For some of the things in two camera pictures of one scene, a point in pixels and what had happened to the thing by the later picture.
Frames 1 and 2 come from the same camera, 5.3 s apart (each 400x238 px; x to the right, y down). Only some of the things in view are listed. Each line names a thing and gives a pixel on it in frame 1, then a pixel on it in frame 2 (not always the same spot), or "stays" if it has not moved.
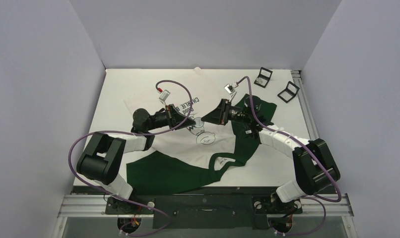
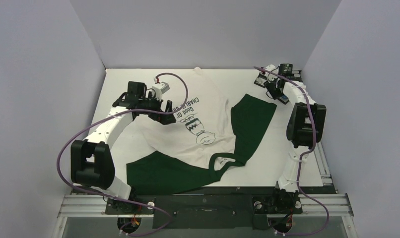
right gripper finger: x=220 y=115 -> x=275 y=92
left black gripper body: x=159 y=120 -> x=152 y=103
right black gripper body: x=224 y=111 -> x=273 y=89
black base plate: x=201 y=207 stays
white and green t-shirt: x=202 y=130 stays
